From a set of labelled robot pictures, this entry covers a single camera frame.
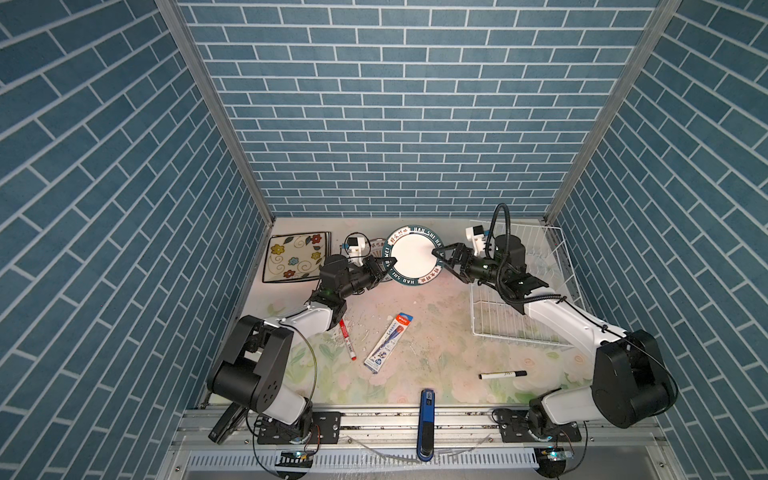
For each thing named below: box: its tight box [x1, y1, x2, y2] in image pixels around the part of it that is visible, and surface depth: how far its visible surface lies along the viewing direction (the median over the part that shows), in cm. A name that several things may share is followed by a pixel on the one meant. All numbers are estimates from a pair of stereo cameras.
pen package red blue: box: [364, 312, 414, 374], surface depth 88 cm
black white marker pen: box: [478, 370, 528, 380], surface depth 84 cm
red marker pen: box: [339, 318, 357, 361], surface depth 90 cm
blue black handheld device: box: [417, 388, 435, 462], surface depth 75 cm
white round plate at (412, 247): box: [383, 225, 445, 287], surface depth 85 cm
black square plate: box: [262, 231, 331, 283], surface depth 107 cm
